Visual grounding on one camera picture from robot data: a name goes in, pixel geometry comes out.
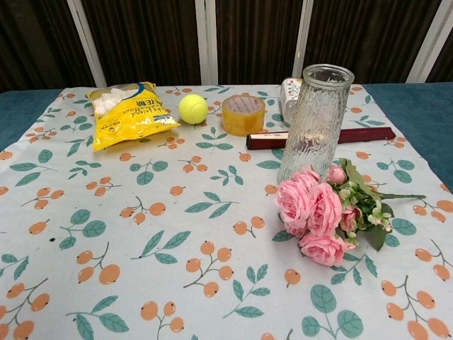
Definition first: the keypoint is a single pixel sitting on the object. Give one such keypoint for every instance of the pink rose bouquet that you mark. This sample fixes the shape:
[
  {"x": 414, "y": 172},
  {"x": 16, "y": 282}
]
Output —
[{"x": 318, "y": 209}]

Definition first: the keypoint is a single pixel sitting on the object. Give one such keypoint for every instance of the yellow tennis ball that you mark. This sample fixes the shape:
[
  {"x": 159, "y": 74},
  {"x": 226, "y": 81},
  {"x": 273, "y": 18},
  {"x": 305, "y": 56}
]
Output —
[{"x": 193, "y": 109}]

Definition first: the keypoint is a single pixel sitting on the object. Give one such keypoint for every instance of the textured glass vase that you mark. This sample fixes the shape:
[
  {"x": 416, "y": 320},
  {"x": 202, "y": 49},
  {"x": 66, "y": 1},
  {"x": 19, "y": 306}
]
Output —
[{"x": 315, "y": 134}]

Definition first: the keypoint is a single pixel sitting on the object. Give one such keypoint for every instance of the clear packing tape roll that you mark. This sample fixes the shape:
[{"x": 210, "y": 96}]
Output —
[{"x": 243, "y": 118}]

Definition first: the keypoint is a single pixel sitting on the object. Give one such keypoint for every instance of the floral print tablecloth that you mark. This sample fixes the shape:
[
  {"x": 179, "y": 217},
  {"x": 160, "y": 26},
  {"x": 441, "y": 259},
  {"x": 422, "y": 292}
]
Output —
[{"x": 141, "y": 198}]

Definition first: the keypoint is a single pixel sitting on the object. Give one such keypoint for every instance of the dark red folded fan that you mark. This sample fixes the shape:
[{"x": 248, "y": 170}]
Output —
[{"x": 262, "y": 140}]

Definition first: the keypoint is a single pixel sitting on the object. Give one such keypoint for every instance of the yellow marshmallow bag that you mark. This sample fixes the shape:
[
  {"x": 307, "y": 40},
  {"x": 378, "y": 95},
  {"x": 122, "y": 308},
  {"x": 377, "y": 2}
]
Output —
[{"x": 131, "y": 124}]

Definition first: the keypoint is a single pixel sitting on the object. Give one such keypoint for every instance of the white screen frame post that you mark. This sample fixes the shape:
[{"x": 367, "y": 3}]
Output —
[
  {"x": 435, "y": 39},
  {"x": 86, "y": 39},
  {"x": 301, "y": 39},
  {"x": 206, "y": 42}
]

